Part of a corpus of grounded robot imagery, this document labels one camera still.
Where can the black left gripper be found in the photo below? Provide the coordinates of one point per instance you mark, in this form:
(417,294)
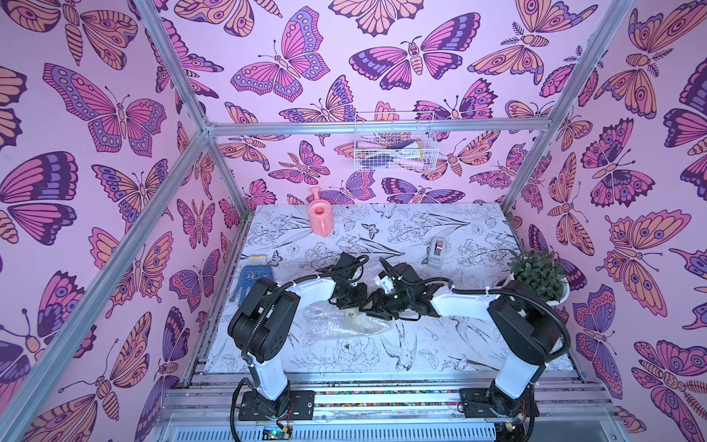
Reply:
(361,289)

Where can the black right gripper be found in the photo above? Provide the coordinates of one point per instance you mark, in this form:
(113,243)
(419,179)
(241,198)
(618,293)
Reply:
(395,298)

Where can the clear bubble wrap sheet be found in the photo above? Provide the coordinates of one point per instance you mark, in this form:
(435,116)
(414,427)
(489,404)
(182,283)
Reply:
(323,321)

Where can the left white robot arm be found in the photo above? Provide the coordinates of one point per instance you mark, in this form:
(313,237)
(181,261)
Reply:
(264,319)

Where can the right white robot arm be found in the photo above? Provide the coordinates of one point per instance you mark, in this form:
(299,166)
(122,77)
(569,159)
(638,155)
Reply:
(532,330)

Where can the pink plastic watering can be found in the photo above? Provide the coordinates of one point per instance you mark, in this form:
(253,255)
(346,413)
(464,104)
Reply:
(320,214)

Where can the tape dispenser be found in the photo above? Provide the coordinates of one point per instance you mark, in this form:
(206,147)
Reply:
(436,253)

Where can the blue dotted work glove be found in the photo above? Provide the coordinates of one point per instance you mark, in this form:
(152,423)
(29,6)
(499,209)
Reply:
(254,267)

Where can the green potted plant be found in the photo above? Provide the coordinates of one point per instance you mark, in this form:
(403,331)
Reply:
(542,273)

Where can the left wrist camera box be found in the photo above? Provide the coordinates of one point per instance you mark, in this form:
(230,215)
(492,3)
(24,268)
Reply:
(346,267)

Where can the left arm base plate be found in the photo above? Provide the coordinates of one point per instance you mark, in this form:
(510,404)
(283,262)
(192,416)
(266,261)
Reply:
(294,405)

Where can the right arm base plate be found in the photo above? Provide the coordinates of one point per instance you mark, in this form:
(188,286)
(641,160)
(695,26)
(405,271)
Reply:
(491,404)

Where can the white wire wall basket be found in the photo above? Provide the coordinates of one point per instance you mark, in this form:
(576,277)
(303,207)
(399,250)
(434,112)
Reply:
(394,141)

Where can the aluminium frame post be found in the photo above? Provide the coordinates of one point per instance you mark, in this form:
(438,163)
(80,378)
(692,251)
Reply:
(204,139)

